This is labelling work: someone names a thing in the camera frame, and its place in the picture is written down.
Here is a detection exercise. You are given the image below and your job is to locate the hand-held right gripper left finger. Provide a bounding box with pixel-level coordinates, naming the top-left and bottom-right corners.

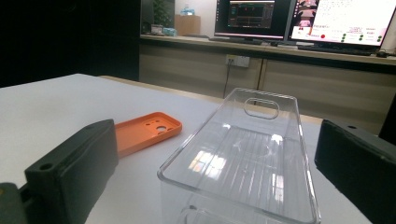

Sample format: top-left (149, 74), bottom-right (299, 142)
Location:
top-left (23, 119), bottom-right (120, 224)

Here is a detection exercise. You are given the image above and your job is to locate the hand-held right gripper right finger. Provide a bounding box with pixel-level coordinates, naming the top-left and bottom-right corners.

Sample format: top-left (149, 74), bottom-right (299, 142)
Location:
top-left (314, 119), bottom-right (396, 224)

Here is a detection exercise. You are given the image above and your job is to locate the orange phone case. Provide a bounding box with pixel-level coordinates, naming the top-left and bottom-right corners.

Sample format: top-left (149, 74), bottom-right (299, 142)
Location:
top-left (114, 111), bottom-right (183, 159)

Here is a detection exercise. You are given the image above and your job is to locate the clear plastic storage box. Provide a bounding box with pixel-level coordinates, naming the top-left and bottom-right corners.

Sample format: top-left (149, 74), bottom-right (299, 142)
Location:
top-left (157, 87), bottom-right (322, 224)

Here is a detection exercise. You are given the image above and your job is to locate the black keyboard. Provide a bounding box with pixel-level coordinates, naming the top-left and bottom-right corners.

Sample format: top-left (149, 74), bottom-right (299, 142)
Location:
top-left (297, 45), bottom-right (373, 57)
top-left (208, 36), bottom-right (265, 45)

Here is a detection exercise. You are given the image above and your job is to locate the black curtain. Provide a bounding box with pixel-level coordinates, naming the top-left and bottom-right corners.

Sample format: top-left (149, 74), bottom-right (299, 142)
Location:
top-left (0, 0), bottom-right (141, 89)

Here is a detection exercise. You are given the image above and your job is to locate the monitor with bright screen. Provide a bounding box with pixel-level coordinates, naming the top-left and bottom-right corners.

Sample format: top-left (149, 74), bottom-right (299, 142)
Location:
top-left (288, 0), bottom-right (396, 48)

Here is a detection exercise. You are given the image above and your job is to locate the beige counter cabinet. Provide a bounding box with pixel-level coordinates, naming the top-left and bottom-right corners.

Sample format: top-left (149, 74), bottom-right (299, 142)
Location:
top-left (138, 34), bottom-right (396, 135)

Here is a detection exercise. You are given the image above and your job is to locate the green potted plant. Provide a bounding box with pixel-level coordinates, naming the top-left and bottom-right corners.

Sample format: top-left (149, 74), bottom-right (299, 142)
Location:
top-left (152, 0), bottom-right (176, 28)

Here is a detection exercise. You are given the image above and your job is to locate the brown cardboard box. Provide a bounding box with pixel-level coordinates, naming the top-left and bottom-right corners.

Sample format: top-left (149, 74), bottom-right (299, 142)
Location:
top-left (174, 14), bottom-right (202, 36)

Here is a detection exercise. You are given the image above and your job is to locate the monitor with dark screen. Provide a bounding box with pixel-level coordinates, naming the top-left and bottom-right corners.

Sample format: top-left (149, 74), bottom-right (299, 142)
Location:
top-left (214, 0), bottom-right (293, 40)

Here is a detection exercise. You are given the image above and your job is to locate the black power cable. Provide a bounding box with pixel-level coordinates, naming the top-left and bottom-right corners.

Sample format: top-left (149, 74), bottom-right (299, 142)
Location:
top-left (222, 60), bottom-right (233, 99)

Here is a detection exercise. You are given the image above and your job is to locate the white wall socket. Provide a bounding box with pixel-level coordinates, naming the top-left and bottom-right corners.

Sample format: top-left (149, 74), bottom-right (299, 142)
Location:
top-left (225, 54), bottom-right (250, 68)

